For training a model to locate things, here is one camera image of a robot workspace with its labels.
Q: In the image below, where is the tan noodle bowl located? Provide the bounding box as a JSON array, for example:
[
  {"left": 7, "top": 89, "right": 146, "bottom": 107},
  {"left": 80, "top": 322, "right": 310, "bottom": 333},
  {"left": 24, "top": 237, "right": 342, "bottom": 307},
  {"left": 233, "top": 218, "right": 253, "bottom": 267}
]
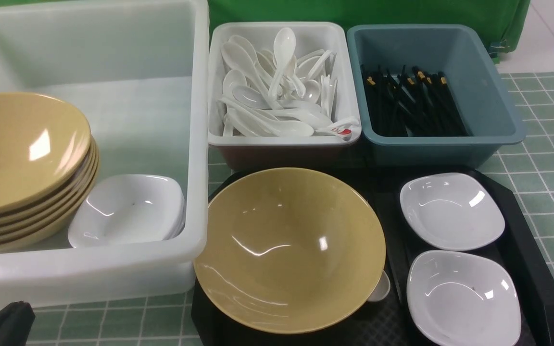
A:
[{"left": 193, "top": 167, "right": 386, "bottom": 334}]

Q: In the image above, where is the white soup spoon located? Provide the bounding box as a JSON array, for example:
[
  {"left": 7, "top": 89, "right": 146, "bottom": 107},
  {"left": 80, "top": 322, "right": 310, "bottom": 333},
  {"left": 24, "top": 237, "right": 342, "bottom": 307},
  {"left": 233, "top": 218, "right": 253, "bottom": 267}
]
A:
[{"left": 367, "top": 270, "right": 391, "bottom": 303}]

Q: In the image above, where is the white sauce dish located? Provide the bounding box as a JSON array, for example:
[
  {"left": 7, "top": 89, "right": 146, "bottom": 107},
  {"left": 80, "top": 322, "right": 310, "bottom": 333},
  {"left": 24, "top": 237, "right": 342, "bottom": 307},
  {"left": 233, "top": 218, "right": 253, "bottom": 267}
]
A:
[
  {"left": 399, "top": 172, "right": 505, "bottom": 251},
  {"left": 406, "top": 250, "right": 522, "bottom": 346}
]

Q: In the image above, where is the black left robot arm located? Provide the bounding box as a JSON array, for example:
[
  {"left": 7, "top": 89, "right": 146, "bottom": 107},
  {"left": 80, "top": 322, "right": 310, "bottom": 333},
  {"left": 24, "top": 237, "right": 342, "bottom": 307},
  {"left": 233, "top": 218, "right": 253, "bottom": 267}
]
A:
[{"left": 0, "top": 301, "right": 36, "bottom": 346}]

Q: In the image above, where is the stacked tan bowl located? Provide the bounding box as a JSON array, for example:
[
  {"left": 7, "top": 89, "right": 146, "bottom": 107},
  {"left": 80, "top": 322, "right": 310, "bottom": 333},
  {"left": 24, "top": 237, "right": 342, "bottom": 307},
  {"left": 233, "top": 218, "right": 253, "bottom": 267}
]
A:
[
  {"left": 0, "top": 161, "right": 101, "bottom": 253},
  {"left": 0, "top": 144, "right": 99, "bottom": 236},
  {"left": 0, "top": 149, "right": 101, "bottom": 252},
  {"left": 0, "top": 137, "right": 97, "bottom": 226},
  {"left": 0, "top": 92, "right": 91, "bottom": 214}
]

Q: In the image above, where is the bottom stacked tan bowl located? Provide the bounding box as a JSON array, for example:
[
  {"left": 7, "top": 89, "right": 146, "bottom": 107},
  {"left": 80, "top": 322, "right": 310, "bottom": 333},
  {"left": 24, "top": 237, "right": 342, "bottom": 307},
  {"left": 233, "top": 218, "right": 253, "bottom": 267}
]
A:
[{"left": 0, "top": 161, "right": 101, "bottom": 253}]

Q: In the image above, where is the top stacked tan bowl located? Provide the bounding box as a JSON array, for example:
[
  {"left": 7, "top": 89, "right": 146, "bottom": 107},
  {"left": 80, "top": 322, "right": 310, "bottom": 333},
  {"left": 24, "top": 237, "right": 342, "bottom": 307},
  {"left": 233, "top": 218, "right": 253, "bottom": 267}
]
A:
[{"left": 0, "top": 92, "right": 91, "bottom": 214}]

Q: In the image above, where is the white spoon bin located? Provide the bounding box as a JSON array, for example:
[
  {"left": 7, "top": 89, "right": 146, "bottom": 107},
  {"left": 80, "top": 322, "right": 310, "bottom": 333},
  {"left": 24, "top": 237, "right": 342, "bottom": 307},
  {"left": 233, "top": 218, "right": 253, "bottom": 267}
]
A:
[{"left": 207, "top": 22, "right": 362, "bottom": 171}]

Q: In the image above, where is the white spoon with red label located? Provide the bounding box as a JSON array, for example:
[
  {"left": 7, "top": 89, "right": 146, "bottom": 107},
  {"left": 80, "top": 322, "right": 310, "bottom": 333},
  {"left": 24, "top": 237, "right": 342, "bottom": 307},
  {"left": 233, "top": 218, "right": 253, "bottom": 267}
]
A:
[{"left": 315, "top": 117, "right": 360, "bottom": 140}]

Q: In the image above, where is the upright white spoon in bin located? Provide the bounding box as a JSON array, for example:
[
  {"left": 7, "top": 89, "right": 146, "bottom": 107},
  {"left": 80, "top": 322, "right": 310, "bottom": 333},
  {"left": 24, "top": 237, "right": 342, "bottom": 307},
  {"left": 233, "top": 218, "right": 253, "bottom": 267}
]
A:
[{"left": 268, "top": 27, "right": 296, "bottom": 100}]

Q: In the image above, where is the bundle of black chopsticks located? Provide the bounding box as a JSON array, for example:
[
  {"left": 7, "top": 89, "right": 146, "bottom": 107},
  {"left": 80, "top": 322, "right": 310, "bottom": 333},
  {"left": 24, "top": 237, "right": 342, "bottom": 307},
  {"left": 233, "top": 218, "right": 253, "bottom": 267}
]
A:
[{"left": 360, "top": 65, "right": 472, "bottom": 137}]

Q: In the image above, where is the blue-grey chopstick bin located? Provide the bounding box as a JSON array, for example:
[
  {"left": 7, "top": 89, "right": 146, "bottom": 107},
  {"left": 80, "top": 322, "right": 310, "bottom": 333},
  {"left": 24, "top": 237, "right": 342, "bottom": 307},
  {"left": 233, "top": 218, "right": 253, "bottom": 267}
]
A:
[{"left": 347, "top": 24, "right": 526, "bottom": 167}]

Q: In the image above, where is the large translucent white tub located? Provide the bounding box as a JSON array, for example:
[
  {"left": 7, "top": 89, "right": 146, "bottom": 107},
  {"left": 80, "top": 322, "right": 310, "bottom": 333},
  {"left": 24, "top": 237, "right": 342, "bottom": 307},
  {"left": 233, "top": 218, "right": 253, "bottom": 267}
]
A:
[{"left": 0, "top": 0, "right": 210, "bottom": 309}]

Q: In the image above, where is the black serving tray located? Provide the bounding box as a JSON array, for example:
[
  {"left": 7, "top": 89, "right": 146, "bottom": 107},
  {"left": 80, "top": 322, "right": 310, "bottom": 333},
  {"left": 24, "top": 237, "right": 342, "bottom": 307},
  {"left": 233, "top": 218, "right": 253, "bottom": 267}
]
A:
[{"left": 188, "top": 166, "right": 554, "bottom": 346}]

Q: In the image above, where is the metal clamp on backdrop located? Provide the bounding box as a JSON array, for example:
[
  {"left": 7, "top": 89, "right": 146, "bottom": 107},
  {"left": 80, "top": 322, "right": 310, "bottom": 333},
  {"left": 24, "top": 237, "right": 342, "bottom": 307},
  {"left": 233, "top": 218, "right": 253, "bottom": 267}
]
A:
[{"left": 487, "top": 40, "right": 510, "bottom": 55}]

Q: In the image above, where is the green checkered table mat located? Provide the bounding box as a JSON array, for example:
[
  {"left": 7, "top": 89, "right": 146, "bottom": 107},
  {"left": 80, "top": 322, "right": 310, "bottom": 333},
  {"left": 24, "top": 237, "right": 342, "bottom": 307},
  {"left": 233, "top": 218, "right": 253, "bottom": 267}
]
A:
[{"left": 28, "top": 72, "right": 554, "bottom": 346}]

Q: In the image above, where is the green backdrop cloth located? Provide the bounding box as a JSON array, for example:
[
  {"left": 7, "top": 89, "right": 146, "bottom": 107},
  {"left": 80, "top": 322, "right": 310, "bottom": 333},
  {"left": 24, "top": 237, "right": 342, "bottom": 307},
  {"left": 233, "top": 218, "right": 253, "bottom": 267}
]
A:
[{"left": 0, "top": 0, "right": 531, "bottom": 64}]

